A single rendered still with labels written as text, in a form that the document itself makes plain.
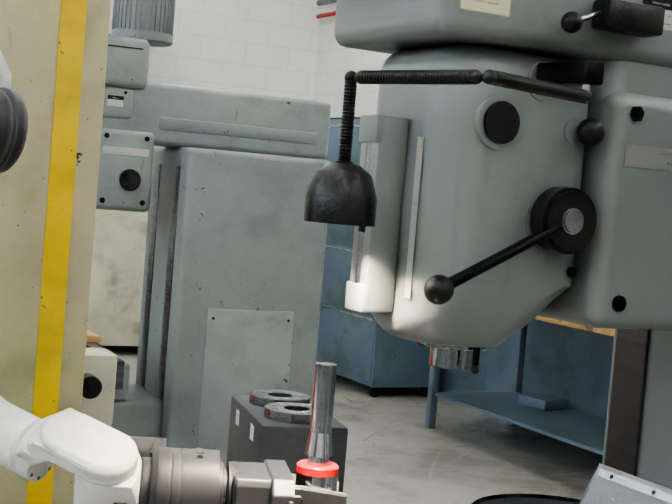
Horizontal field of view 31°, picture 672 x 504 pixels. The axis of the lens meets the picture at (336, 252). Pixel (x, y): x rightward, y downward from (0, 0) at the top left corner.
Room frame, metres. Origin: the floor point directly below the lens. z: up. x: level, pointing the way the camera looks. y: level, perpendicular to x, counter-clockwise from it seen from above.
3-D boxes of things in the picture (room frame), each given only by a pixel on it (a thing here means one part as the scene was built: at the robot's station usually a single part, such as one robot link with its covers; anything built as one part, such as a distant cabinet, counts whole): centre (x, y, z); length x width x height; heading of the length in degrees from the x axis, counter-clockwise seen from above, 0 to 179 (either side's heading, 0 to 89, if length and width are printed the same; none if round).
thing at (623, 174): (1.45, -0.31, 1.47); 0.24 x 0.19 x 0.26; 28
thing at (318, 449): (1.34, 0.00, 1.22); 0.03 x 0.03 x 0.11
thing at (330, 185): (1.22, 0.00, 1.47); 0.07 x 0.07 x 0.06
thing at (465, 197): (1.36, -0.14, 1.47); 0.21 x 0.19 x 0.32; 28
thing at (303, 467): (1.34, 0.00, 1.16); 0.05 x 0.05 x 0.01
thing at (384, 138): (1.31, -0.04, 1.45); 0.04 x 0.04 x 0.21; 28
